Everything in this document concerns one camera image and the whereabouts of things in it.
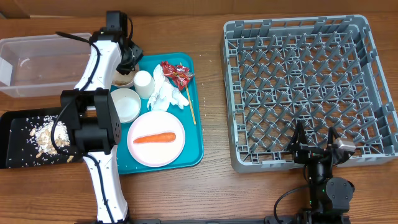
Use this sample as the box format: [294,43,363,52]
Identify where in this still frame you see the crumpled white napkin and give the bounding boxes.
[147,64,189,111]

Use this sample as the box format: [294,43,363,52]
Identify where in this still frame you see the white paper cup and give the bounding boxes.
[133,70,155,100]

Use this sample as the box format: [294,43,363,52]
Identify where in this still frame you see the white bowl with food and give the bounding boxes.
[111,88,141,123]

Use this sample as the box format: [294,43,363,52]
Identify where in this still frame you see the orange carrot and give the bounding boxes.
[133,132,176,144]

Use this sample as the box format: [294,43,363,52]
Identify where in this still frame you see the clear plastic storage bin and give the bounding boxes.
[1,35,91,98]

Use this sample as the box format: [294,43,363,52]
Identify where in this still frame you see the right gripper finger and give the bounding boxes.
[287,121,309,152]
[327,127,341,149]

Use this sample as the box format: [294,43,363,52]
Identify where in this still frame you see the grey plastic dishwasher rack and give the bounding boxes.
[221,15,397,173]

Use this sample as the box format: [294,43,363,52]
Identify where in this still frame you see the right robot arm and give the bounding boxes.
[287,122,356,223]

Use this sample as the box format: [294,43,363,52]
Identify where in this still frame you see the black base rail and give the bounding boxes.
[124,215,308,224]

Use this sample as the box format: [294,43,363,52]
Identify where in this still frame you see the black plastic waste tray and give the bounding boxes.
[1,108,82,169]

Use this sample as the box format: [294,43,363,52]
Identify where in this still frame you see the red snack wrapper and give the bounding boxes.
[160,61,195,90]

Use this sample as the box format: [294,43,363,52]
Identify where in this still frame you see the wooden skewer stick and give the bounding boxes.
[180,63,197,125]

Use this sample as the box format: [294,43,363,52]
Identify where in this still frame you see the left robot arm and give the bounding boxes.
[57,11,143,223]

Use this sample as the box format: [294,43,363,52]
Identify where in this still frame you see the rice and food scraps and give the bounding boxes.
[9,114,75,164]

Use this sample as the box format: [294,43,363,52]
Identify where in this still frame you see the teal plastic serving tray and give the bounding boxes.
[117,53,204,175]

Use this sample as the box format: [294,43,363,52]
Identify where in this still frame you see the pink round plate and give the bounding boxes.
[127,111,185,167]

